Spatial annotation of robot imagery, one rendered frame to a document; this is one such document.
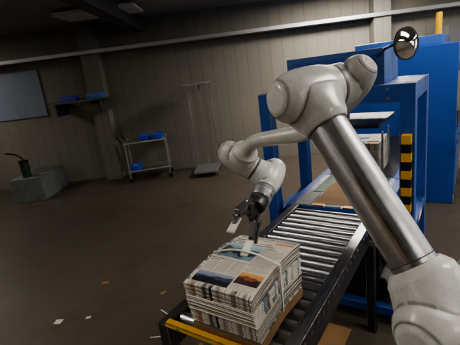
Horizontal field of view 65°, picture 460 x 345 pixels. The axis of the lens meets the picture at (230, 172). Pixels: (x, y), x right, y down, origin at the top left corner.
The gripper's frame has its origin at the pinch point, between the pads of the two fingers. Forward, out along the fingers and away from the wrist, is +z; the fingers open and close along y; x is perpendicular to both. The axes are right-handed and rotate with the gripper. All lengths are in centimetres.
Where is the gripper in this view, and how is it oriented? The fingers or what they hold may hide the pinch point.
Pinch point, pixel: (237, 241)
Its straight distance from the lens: 131.6
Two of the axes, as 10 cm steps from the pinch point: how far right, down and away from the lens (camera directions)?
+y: 3.6, 7.2, 6.0
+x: -8.3, -0.4, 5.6
